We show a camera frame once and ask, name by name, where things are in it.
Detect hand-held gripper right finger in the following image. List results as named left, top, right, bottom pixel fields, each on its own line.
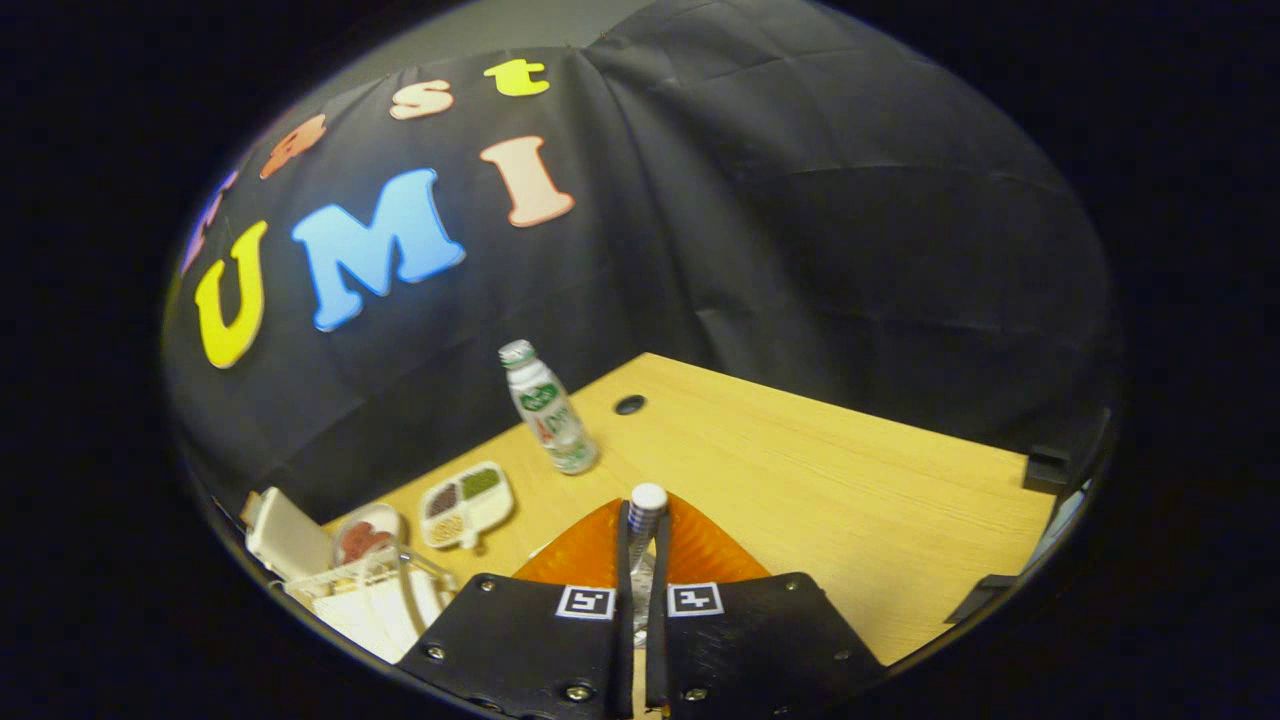
left=648, top=495, right=886, bottom=720

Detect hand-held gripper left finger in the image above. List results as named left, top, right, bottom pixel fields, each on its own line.
left=397, top=500, right=633, bottom=720

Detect spoon with checkered handle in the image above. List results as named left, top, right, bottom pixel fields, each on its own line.
left=625, top=483, right=669, bottom=641

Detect white wire dish rack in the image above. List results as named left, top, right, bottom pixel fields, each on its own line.
left=285, top=545, right=461, bottom=663

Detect beige plate with meat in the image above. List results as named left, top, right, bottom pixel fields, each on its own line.
left=332, top=502, right=406, bottom=567

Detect white divided tray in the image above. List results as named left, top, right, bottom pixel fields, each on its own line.
left=418, top=461, right=516, bottom=551

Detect white drink bottle green cap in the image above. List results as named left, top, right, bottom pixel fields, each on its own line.
left=498, top=340, right=601, bottom=476

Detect white drip tray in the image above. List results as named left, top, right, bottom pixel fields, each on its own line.
left=315, top=580, right=446, bottom=661

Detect black block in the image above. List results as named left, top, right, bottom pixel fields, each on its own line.
left=1025, top=450, right=1073, bottom=491
left=945, top=575, right=1013, bottom=624

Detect white toaster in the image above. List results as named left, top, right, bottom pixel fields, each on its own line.
left=245, top=487, right=336, bottom=581

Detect black backdrop cloth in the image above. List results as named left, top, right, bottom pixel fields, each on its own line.
left=160, top=0, right=1121, bottom=531

